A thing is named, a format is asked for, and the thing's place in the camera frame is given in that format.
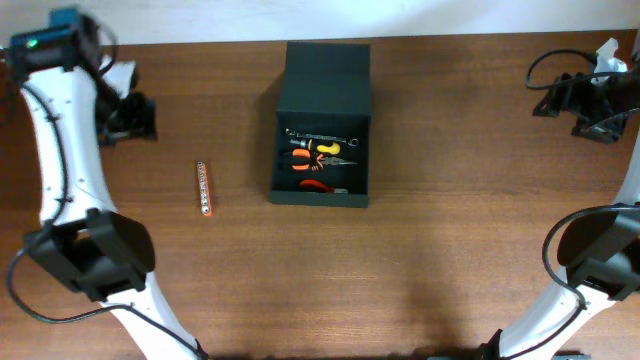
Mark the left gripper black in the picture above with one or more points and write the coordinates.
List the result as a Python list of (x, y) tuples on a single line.
[(145, 124)]

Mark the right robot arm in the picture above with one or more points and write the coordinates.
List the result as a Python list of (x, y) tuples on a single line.
[(591, 255)]

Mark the small red cutting pliers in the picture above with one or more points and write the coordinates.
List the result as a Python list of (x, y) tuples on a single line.
[(312, 185)]

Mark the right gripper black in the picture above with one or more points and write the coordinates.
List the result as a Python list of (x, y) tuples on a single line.
[(569, 96)]

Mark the orange bit holder strip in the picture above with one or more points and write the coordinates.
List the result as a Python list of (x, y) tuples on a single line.
[(204, 191)]

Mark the orange black needle-nose pliers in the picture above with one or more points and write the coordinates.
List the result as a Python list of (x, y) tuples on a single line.
[(303, 160)]

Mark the black box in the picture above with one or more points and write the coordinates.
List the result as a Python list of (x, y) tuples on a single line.
[(326, 90)]

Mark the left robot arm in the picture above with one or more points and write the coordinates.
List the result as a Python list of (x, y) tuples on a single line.
[(80, 100)]

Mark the silver blue wrench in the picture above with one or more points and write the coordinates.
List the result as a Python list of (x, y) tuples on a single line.
[(353, 142)]

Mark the yellow black screwdriver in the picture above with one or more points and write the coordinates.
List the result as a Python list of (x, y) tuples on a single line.
[(324, 147)]

